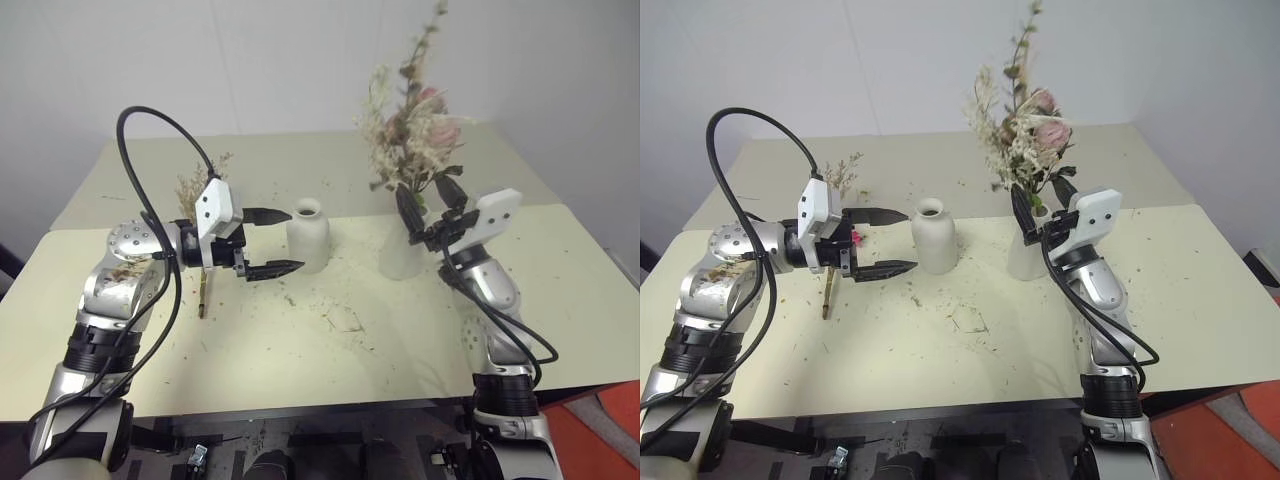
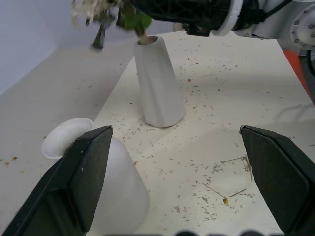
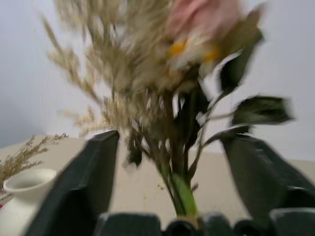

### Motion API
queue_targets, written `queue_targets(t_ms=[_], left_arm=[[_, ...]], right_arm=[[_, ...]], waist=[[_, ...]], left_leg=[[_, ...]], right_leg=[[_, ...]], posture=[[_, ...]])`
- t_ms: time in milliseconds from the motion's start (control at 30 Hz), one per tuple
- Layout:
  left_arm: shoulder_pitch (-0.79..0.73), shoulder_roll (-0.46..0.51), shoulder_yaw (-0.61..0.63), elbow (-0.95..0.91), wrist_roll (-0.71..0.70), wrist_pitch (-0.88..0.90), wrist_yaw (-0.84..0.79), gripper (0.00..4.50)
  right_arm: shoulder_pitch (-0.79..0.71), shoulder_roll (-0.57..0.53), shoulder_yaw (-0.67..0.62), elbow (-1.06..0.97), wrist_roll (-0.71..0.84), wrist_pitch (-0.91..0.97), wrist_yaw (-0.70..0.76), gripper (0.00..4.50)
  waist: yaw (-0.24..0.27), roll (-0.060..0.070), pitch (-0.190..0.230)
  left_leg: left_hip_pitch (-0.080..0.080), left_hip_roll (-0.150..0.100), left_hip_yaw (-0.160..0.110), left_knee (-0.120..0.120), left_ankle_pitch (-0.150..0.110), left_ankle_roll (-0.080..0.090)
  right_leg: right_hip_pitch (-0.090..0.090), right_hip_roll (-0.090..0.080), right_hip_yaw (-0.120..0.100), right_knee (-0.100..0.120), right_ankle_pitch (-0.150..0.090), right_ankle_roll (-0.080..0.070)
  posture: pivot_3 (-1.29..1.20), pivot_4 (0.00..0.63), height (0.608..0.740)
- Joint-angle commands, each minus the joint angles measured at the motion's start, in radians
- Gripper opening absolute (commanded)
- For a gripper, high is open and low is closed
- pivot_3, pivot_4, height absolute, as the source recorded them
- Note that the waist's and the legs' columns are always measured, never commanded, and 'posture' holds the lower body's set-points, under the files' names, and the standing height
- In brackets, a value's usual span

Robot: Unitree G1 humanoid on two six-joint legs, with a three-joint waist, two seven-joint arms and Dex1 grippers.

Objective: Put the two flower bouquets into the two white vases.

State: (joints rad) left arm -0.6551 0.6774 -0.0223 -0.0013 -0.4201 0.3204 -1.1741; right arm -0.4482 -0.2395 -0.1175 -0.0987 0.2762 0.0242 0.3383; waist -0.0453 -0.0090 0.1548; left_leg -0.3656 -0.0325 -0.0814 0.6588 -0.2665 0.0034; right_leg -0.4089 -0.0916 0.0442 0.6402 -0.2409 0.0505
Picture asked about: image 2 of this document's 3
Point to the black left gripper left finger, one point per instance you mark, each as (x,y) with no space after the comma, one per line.
(73,177)

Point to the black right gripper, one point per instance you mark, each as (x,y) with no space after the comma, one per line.
(209,14)

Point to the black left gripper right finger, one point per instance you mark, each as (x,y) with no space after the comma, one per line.
(278,172)

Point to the dried flower bouquet green leaves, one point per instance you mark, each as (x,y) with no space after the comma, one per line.
(133,20)

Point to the small yellow flower crumb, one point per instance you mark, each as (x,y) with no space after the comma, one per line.
(226,200)

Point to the round white flared-lip vase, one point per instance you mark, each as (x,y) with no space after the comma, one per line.
(123,186)

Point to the tall white tapered vase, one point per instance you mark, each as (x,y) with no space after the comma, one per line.
(157,83)

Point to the orange object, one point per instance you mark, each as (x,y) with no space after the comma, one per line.
(295,66)

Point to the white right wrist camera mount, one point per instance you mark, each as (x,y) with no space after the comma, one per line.
(230,19)

